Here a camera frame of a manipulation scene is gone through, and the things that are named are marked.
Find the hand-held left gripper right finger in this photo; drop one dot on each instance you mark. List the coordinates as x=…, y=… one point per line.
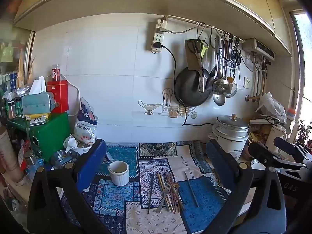
x=219, y=160

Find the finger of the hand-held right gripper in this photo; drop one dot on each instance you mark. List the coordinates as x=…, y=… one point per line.
x=258, y=152
x=284, y=143

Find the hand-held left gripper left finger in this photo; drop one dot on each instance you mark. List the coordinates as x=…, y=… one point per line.
x=91, y=160

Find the white ceramic cup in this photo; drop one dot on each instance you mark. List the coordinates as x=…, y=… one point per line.
x=119, y=175

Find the steel chopstick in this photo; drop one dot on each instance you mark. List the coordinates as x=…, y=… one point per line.
x=151, y=190
x=191, y=189

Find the reddish-brown chopstick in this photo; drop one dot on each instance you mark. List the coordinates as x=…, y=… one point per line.
x=170, y=187
x=175, y=195

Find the beige chopstick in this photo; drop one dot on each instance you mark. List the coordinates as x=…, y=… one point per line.
x=163, y=184
x=160, y=185

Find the metal fork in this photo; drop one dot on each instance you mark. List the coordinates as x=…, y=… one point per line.
x=161, y=201

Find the white electric kettle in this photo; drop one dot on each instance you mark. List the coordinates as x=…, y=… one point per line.
x=275, y=136

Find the potted plant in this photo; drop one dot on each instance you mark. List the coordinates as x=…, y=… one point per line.
x=303, y=131

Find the white rice cooker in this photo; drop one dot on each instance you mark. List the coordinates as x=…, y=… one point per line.
x=231, y=136

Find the shiny metal bowl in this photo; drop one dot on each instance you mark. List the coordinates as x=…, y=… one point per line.
x=62, y=158

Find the white printed plastic bag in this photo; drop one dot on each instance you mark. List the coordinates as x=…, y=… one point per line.
x=85, y=124

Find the clear plastic bag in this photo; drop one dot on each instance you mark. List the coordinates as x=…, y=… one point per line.
x=271, y=107

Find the patterned patchwork tablecloth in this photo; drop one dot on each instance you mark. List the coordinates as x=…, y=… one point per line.
x=202, y=199

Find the green metal box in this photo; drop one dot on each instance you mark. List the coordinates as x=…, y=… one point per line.
x=53, y=131

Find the steel ladle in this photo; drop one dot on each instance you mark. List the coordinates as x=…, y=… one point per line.
x=218, y=100

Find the small metal can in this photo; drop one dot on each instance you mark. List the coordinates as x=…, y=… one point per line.
x=29, y=158

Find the small white scale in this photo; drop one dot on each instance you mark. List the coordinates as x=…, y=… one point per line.
x=37, y=121

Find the water heater pipes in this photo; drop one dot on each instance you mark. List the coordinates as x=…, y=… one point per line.
x=264, y=78

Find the red tin box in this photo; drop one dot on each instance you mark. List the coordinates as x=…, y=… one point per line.
x=58, y=96

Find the steel skimmer spoon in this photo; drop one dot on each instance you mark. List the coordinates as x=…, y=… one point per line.
x=219, y=86

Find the black wok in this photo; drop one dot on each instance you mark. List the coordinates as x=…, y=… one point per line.
x=187, y=90

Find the teal tissue box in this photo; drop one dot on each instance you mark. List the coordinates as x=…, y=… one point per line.
x=36, y=103

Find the paper roll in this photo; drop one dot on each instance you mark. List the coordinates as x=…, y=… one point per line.
x=9, y=156

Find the window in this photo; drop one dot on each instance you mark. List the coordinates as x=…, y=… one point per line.
x=304, y=53

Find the spice jars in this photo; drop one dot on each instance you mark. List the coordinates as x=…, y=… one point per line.
x=13, y=109

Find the red-label bottle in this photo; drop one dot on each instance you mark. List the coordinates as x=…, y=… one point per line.
x=56, y=73

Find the hanging dark scissors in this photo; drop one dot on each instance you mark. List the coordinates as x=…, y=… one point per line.
x=237, y=58

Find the beige water heater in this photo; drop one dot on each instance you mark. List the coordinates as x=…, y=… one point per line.
x=258, y=47

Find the steel cleaver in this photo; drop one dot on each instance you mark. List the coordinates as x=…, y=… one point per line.
x=193, y=62

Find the green peeler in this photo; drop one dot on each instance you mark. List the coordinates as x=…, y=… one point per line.
x=205, y=47

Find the black kitchen scissors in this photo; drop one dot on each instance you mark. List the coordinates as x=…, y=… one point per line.
x=195, y=47

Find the glass-door cabinet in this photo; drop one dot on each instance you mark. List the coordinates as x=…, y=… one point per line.
x=9, y=53

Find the white power strip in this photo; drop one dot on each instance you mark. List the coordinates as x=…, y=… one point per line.
x=157, y=40

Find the white plug adapter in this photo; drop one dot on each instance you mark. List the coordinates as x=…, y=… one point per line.
x=161, y=24

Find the white wall socket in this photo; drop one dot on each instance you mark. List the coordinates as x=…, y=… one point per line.
x=247, y=82

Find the metal hanging rail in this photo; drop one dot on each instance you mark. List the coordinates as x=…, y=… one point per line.
x=190, y=20

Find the yellow wall cabinet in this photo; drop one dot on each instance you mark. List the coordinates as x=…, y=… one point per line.
x=146, y=2

